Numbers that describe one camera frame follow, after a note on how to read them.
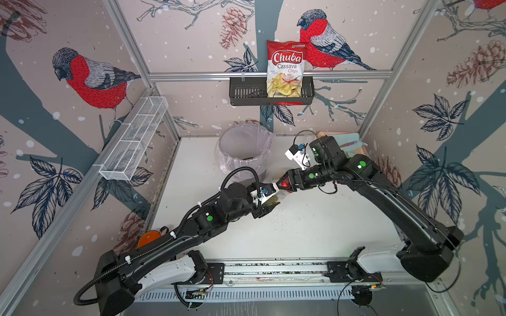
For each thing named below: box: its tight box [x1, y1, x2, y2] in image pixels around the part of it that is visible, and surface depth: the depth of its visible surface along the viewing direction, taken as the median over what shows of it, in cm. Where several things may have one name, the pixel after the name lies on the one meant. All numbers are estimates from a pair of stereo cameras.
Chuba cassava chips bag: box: [266, 40, 309, 98], surface depth 87 cm
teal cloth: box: [330, 132, 364, 155], surface depth 120 cm
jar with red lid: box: [276, 175, 294, 193], surface depth 61 cm
